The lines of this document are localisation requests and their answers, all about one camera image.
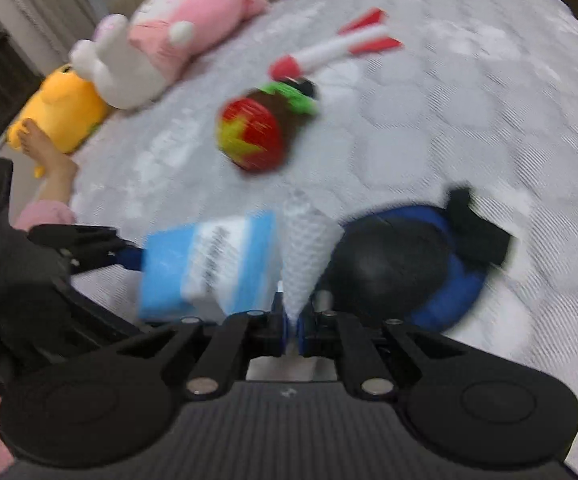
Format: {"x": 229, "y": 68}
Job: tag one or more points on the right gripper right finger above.
{"x": 307, "y": 326}

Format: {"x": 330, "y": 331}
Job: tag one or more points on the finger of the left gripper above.
{"x": 130, "y": 257}

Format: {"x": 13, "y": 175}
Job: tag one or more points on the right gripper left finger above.
{"x": 277, "y": 327}

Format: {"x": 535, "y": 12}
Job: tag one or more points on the blue white wipes pack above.
{"x": 211, "y": 269}

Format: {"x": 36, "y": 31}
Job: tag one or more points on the white crochet cloth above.
{"x": 307, "y": 240}

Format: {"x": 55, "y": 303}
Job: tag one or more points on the bare foot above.
{"x": 60, "y": 169}

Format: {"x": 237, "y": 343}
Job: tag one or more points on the yellow plush toy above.
{"x": 66, "y": 107}

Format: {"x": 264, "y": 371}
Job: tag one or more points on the green black crochet cupcake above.
{"x": 301, "y": 95}

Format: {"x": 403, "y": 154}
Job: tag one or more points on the quilted grey bed cover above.
{"x": 481, "y": 92}

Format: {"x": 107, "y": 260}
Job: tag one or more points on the pink plush rabbit toy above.
{"x": 132, "y": 61}

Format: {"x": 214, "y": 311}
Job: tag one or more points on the red white toy rocket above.
{"x": 367, "y": 34}

